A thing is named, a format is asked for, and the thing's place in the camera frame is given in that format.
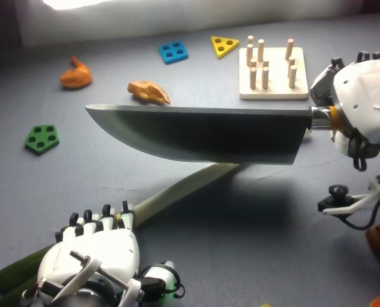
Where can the green pentagon block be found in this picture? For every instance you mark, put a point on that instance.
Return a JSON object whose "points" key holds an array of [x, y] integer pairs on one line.
{"points": [[42, 137]]}

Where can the long leek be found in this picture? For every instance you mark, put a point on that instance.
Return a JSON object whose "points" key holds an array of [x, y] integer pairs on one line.
{"points": [[183, 192]]}

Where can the blue square four-hole block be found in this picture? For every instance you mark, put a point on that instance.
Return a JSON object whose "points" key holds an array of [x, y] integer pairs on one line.
{"points": [[173, 52]]}

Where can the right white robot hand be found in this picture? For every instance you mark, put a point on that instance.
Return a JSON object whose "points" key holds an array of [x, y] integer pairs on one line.
{"points": [[366, 96]]}

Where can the grey table cloth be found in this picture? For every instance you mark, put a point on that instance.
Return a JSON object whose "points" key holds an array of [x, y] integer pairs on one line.
{"points": [[241, 240]]}

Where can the wooden peg board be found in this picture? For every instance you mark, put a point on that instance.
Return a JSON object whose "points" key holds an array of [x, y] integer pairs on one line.
{"points": [[276, 89]]}

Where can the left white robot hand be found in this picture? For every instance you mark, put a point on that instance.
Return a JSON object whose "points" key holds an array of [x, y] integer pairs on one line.
{"points": [[107, 249]]}

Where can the yellow triangle three-hole block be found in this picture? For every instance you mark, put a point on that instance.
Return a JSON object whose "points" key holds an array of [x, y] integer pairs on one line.
{"points": [[222, 43]]}

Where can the orange toy chicken drumstick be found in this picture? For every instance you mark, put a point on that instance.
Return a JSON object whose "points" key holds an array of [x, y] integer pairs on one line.
{"points": [[76, 78]]}

